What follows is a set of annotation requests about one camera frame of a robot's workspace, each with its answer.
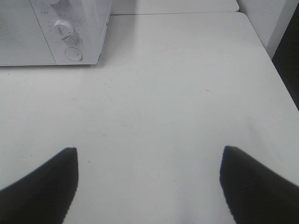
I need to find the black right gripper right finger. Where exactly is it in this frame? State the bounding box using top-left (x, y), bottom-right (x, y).
top-left (220, 146), bottom-right (299, 224)

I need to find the white timer knob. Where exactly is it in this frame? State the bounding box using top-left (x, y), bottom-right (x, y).
top-left (53, 19), bottom-right (76, 40)

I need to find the white microwave oven body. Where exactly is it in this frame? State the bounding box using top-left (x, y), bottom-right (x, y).
top-left (29, 0), bottom-right (111, 65)

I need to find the white microwave door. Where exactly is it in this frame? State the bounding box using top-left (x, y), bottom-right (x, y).
top-left (0, 0), bottom-right (56, 66)

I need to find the round white door button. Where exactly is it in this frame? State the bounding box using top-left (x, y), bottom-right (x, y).
top-left (64, 48), bottom-right (83, 61)

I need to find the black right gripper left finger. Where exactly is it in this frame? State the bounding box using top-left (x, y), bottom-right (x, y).
top-left (0, 148), bottom-right (78, 224)

